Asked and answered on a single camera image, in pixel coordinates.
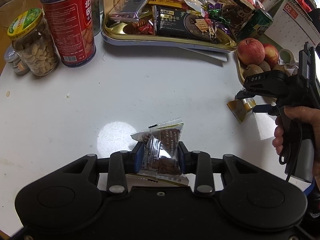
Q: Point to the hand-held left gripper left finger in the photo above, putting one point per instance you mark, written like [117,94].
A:
[139,155]

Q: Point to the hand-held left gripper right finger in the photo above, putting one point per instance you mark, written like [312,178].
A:
[184,158]

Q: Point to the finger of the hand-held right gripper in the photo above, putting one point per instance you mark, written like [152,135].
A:
[243,95]
[262,108]

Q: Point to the yellow and silver snack packet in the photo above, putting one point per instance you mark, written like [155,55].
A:
[240,108]

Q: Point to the clear dried fruit packet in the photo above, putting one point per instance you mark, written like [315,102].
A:
[165,152]

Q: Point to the gold tray with snacks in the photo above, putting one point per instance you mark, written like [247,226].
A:
[117,32]

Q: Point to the person's right hand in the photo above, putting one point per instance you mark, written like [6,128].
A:
[306,120]

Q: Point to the brown kiwi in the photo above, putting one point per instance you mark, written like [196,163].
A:
[278,68]
[265,65]
[252,70]

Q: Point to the gold fruit tray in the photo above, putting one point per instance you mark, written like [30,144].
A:
[240,72]

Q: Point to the red apple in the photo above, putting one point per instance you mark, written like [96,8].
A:
[250,51]
[271,53]

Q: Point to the white desk calendar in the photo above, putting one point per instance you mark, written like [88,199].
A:
[292,25]

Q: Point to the green drink can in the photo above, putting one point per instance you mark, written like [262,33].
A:
[257,22]

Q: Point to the pile of purple foil candies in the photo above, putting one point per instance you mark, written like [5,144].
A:
[220,22]

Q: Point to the brown printed jar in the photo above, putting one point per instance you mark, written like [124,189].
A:
[237,12]

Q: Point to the black cracker box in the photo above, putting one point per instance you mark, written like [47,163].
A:
[180,25]

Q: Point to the clear plastic pouch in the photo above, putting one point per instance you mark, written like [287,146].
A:
[195,1]

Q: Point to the red wrapped candy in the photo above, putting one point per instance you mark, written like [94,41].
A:
[143,27]

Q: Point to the yellow snack bar packet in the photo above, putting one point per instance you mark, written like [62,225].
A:
[165,2]

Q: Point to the silver foil packet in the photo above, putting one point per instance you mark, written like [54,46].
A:
[132,2]

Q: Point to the glass peanut jar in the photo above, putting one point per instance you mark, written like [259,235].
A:
[35,52]

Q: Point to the red biscuit canister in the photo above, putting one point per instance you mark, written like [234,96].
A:
[70,25]

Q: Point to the small grey jar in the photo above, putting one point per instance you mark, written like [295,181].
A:
[15,62]

